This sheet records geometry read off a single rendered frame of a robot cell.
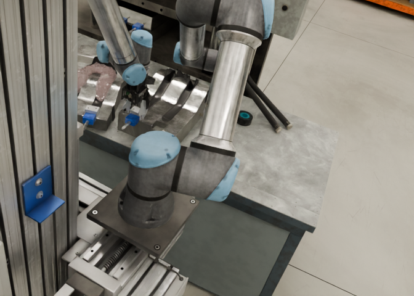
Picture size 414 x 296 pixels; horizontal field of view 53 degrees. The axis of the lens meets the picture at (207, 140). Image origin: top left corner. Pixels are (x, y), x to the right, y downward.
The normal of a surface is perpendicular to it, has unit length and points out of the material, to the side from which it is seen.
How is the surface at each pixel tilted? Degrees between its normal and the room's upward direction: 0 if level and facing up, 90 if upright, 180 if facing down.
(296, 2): 90
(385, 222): 0
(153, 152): 7
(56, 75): 90
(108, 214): 0
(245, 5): 52
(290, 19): 90
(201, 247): 90
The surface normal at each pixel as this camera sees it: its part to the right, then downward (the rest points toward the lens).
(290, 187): 0.19, -0.77
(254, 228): -0.37, 0.52
